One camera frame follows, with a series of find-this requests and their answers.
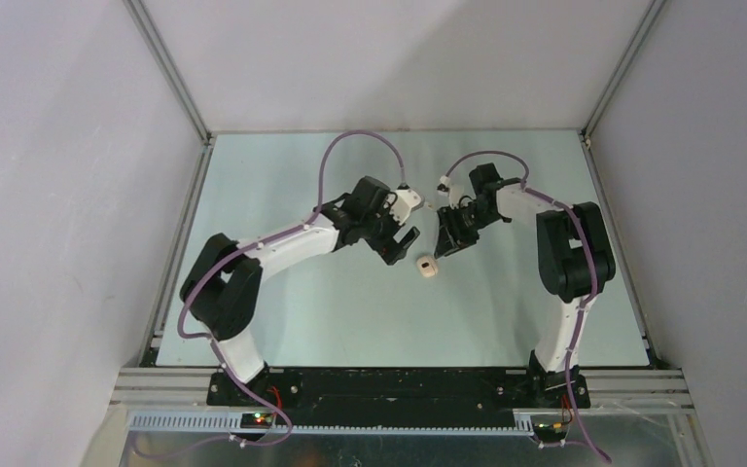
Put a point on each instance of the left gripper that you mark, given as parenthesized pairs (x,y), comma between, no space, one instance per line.
(388,248)

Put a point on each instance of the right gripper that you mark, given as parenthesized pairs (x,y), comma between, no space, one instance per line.
(451,236)

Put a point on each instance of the white earbud charging case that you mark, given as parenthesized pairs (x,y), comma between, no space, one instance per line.
(427,266)

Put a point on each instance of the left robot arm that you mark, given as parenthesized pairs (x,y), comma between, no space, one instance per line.
(221,290)

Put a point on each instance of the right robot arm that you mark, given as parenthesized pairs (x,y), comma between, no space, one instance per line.
(575,259)

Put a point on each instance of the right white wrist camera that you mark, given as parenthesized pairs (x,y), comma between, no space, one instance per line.
(450,191)

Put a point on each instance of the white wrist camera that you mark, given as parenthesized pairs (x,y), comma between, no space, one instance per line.
(403,203)
(450,191)

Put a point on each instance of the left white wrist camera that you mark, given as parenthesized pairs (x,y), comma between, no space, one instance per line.
(403,203)

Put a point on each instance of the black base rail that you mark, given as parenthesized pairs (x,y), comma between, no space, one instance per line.
(411,398)

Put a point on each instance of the aluminium frame rail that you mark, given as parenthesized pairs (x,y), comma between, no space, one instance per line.
(206,400)

